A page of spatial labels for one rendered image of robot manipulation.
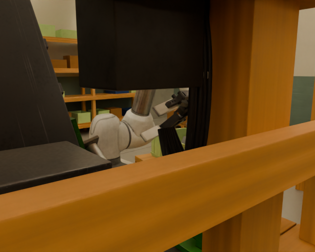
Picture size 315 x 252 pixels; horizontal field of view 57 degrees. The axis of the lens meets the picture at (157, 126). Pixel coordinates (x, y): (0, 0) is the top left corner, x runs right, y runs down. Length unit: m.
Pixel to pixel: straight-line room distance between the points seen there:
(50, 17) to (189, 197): 6.60
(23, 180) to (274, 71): 0.42
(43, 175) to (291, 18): 0.47
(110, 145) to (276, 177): 1.07
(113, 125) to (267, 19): 1.07
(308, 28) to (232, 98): 7.46
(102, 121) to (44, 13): 5.48
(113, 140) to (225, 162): 1.12
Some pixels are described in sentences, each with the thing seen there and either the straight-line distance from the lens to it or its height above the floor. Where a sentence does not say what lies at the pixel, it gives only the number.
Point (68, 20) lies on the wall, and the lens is 7.01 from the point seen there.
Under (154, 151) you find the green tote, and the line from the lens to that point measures 2.02.
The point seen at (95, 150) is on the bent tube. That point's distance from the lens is 0.70.
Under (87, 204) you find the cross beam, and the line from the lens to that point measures 0.26.
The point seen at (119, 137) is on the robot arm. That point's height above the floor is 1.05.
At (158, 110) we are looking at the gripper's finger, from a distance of 0.74.
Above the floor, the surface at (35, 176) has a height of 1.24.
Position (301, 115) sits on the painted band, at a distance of 7.93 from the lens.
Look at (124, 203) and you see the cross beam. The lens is 0.28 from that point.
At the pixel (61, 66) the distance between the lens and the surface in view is 6.23.
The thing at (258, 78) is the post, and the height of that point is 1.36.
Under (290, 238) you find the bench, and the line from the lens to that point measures 1.02.
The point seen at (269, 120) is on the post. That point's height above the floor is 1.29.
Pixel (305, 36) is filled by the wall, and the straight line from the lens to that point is 7.93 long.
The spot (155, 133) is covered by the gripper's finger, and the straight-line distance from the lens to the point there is 0.86.
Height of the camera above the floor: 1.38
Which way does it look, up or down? 11 degrees down
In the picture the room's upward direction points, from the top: straight up
